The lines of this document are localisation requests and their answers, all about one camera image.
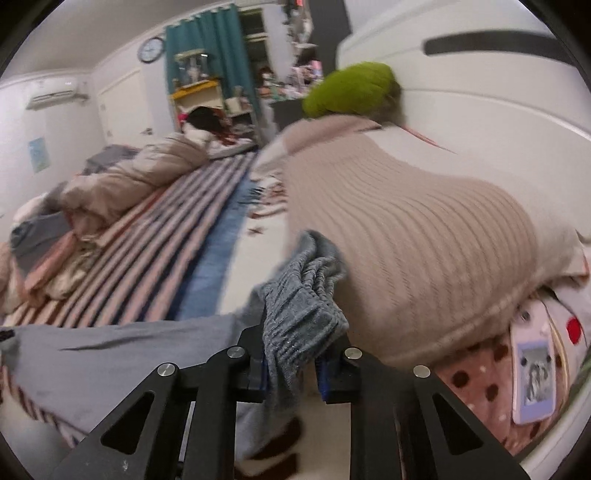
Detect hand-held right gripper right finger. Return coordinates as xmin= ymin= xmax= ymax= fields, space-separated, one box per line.
xmin=315 ymin=333 xmax=532 ymax=480

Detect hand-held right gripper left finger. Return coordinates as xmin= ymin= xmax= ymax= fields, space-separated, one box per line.
xmin=50 ymin=308 xmax=271 ymax=480

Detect grey pants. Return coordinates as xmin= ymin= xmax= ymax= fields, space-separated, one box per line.
xmin=0 ymin=229 xmax=350 ymax=463

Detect pink polka dot blanket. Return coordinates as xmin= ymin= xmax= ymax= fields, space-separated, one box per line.
xmin=434 ymin=277 xmax=591 ymax=455

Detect striped bed sheet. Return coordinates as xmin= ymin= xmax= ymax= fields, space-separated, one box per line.
xmin=0 ymin=151 xmax=259 ymax=450

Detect beige knitted sweater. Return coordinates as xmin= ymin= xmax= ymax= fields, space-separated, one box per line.
xmin=253 ymin=113 xmax=583 ymax=367

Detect pink phone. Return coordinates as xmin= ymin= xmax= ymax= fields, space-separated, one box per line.
xmin=509 ymin=299 xmax=558 ymax=425

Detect beige crumpled duvet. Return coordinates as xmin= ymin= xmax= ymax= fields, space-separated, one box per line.
xmin=59 ymin=133 xmax=209 ymax=223

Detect black plush toy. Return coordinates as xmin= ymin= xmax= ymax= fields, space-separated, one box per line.
xmin=183 ymin=106 xmax=228 ymax=139

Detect grey crumpled cloth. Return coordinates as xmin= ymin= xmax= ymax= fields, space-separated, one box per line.
xmin=9 ymin=212 xmax=70 ymax=273

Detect green plush pillow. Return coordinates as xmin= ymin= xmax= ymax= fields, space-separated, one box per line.
xmin=302 ymin=62 xmax=402 ymax=117

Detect yellow shelf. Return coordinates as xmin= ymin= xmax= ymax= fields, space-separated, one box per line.
xmin=169 ymin=79 xmax=223 ymax=116

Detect white door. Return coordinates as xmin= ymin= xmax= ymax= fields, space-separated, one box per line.
xmin=98 ymin=69 xmax=155 ymax=148

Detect teal curtain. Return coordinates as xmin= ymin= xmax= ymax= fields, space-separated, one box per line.
xmin=165 ymin=6 xmax=260 ymax=139

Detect white headboard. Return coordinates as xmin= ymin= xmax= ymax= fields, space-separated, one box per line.
xmin=335 ymin=4 xmax=591 ymax=232

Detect white air conditioner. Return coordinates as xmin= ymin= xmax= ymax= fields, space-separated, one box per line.
xmin=24 ymin=78 xmax=89 ymax=112

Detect blue wall poster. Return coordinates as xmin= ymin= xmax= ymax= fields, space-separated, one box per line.
xmin=28 ymin=137 xmax=51 ymax=174

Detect round wall clock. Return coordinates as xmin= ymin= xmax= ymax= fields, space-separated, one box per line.
xmin=137 ymin=37 xmax=165 ymax=64

